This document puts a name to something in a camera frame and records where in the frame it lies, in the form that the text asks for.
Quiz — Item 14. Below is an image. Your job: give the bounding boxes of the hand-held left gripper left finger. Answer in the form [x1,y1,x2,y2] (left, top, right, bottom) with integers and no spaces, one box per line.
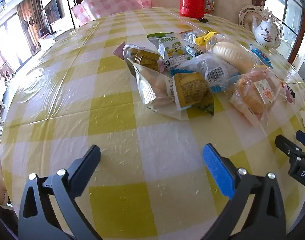
[17,145,103,240]

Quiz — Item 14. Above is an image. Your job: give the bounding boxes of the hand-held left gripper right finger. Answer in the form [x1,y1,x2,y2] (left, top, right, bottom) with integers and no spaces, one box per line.
[203,144,286,240]

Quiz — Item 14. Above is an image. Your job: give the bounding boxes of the clear bag with brown pastry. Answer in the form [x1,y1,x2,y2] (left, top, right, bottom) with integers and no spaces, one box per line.
[229,68,288,121]

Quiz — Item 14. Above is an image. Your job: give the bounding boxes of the olive green cracker packet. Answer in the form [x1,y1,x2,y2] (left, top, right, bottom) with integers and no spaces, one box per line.
[173,72,215,117]

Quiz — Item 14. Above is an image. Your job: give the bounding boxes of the blue patterned snack packet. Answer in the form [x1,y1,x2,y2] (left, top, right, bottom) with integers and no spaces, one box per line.
[249,43,273,68]

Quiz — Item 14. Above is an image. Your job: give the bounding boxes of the white blue bread packet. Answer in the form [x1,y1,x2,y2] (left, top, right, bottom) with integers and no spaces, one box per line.
[171,53,241,93]

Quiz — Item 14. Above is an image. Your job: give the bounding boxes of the clear bag with white bun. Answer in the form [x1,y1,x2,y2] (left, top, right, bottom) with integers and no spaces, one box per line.
[206,35,258,73]

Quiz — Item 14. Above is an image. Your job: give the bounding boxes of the green white ginkgo snack packet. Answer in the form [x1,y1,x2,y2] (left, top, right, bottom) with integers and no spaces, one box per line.
[158,36,193,71]

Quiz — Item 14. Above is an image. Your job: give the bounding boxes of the pink cow print packet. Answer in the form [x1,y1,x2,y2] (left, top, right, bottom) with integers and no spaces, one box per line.
[279,79,296,104]

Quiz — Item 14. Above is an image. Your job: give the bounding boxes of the yellow checkered tablecloth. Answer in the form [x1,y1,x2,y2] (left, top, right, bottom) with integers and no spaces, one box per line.
[0,7,305,240]

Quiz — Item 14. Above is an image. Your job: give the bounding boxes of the beige white snack packet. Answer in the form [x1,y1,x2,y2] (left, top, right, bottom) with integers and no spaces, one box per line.
[127,58,183,113]

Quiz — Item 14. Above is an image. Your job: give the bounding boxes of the white floral teapot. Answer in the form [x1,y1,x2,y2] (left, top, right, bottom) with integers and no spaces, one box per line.
[251,15,283,49]

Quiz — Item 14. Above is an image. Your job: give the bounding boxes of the pink snack packet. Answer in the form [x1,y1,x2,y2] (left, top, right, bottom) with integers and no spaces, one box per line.
[112,43,126,57]

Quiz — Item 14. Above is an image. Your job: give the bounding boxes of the yellow snack packet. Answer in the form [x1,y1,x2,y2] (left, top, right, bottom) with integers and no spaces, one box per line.
[193,30,218,46]

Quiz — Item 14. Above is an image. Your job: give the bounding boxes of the white television cabinet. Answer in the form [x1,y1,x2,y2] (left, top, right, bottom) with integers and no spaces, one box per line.
[38,29,73,46]

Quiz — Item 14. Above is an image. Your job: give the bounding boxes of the white ornate chair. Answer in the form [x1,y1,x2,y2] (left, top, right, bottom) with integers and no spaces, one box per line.
[238,4,285,51]

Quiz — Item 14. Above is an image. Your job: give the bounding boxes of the white packet with green edge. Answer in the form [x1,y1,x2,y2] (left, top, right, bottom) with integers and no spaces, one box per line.
[146,32,175,46]

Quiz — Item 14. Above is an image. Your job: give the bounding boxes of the brown patterned curtain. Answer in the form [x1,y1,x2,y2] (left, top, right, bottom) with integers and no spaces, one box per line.
[16,0,47,53]

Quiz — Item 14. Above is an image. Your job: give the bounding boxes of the flat screen television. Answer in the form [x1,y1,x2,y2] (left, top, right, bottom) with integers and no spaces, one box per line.
[41,0,62,26]

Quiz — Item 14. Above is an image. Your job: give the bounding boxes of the pink checkered cloth cover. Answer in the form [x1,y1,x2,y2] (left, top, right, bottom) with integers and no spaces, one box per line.
[71,0,153,27]

